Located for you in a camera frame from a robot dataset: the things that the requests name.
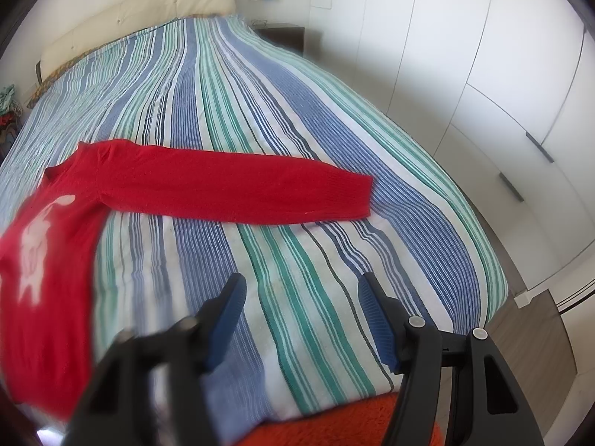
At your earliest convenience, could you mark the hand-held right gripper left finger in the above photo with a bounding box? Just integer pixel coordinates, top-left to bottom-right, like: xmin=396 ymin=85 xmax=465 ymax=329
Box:
xmin=65 ymin=272 xmax=248 ymax=446

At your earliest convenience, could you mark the orange fluffy rug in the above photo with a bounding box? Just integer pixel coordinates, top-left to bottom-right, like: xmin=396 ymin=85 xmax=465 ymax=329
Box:
xmin=242 ymin=391 xmax=442 ymax=446

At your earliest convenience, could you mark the striped blanket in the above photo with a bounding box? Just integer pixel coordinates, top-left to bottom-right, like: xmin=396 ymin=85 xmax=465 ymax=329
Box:
xmin=0 ymin=14 xmax=507 ymax=428

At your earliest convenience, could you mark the pile of clothes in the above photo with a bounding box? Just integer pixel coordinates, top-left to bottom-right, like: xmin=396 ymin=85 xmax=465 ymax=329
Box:
xmin=0 ymin=83 xmax=25 ymax=149

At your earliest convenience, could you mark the dark nightstand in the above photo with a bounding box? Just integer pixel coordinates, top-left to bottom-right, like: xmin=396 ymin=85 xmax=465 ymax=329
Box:
xmin=253 ymin=23 xmax=308 ymax=57

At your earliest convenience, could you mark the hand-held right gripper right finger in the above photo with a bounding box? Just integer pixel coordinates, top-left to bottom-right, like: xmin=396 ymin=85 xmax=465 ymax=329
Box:
xmin=357 ymin=272 xmax=544 ymax=446

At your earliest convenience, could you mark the red sweater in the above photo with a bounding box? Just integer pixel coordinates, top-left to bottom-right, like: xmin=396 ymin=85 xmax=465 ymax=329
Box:
xmin=0 ymin=139 xmax=375 ymax=421

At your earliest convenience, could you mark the grey wardrobe handle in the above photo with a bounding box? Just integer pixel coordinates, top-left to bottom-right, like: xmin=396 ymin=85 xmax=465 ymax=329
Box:
xmin=525 ymin=132 xmax=555 ymax=164
xmin=499 ymin=172 xmax=524 ymax=203

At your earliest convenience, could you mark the white wardrobe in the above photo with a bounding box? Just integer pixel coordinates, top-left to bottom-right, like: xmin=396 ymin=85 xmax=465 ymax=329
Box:
xmin=307 ymin=0 xmax=595 ymax=300

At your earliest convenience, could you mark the cream padded headboard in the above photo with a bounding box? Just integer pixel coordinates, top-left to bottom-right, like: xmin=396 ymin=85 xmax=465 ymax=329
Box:
xmin=35 ymin=0 xmax=238 ymax=84

